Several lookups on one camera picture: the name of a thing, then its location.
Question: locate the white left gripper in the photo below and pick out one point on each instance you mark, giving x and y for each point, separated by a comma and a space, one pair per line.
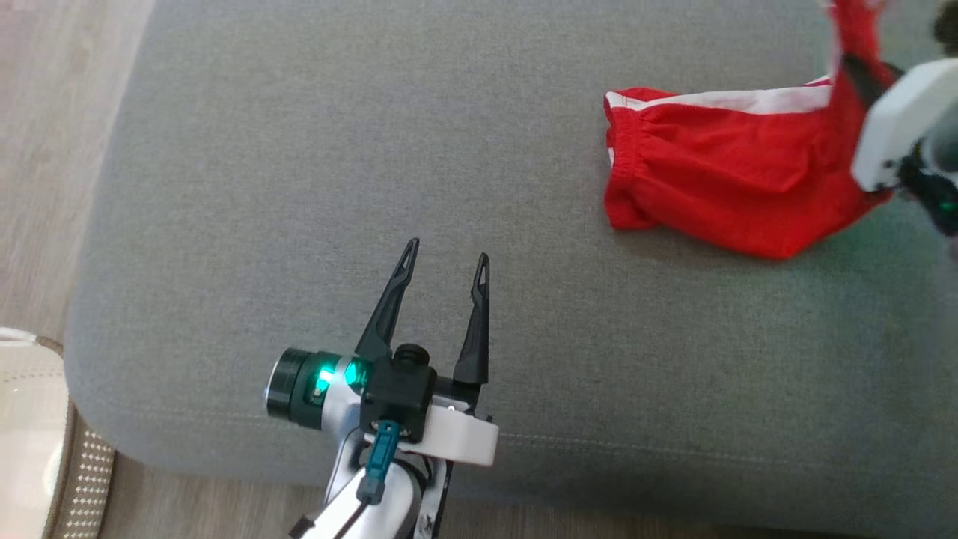
464, 438

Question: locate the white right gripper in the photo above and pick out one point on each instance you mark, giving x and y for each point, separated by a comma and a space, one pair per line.
894, 127

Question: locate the red shorts with white stripe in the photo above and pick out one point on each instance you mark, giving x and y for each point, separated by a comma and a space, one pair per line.
711, 165

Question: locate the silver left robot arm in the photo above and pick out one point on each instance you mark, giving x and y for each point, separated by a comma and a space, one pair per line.
299, 385

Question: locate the large grey sofa ottoman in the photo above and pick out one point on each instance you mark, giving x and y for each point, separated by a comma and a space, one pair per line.
299, 187

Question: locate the beige patterned floor mat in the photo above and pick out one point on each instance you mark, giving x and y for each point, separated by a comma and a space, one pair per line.
82, 486

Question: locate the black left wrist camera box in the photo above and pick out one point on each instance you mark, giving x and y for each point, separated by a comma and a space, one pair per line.
400, 393

